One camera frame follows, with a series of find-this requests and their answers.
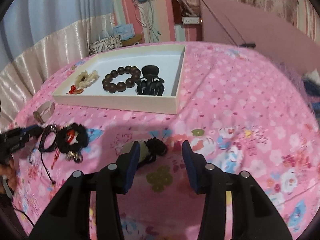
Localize black fluffy scrunchie with charms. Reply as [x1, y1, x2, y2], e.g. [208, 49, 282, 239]
[56, 123, 89, 164]

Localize red orange charm pendant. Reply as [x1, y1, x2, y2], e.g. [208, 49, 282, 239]
[67, 85, 84, 95]

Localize cream bead bracelet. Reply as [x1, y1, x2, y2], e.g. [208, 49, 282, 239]
[74, 70, 99, 88]

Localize dark wooden bead bracelet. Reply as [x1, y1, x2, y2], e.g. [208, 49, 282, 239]
[101, 65, 142, 94]

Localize green jade pendant black cord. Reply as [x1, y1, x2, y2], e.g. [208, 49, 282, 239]
[125, 137, 169, 170]

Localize black hair claw clip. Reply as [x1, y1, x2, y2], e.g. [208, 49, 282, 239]
[136, 65, 165, 96]

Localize person's left hand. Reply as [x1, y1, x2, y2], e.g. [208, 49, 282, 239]
[0, 158, 17, 191]

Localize pink floral bed sheet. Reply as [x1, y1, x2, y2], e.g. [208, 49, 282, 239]
[13, 42, 319, 239]

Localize blue and cream curtain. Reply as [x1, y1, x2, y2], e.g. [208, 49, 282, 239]
[1, 0, 114, 128]

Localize black white patterned bag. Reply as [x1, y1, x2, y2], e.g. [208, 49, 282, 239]
[88, 35, 123, 56]

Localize white shallow tray box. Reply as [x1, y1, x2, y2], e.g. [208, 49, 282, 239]
[52, 44, 186, 114]

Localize light blue paper bag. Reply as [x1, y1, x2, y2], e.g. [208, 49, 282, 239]
[98, 23, 135, 41]

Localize brown cardboard box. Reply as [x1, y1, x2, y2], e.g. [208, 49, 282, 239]
[122, 34, 143, 47]

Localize dark blue patterned quilt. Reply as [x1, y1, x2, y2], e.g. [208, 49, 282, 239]
[303, 77, 320, 121]

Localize purple dotted blanket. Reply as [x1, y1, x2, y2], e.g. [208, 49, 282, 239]
[275, 62, 311, 108]

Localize white pillow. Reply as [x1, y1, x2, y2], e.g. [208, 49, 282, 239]
[305, 69, 320, 82]

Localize white power strip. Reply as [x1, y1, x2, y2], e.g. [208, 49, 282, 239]
[182, 17, 202, 25]

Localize pink headboard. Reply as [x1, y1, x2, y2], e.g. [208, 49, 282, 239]
[200, 0, 319, 74]

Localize white hanging cables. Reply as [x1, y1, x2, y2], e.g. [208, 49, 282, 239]
[133, 0, 162, 43]

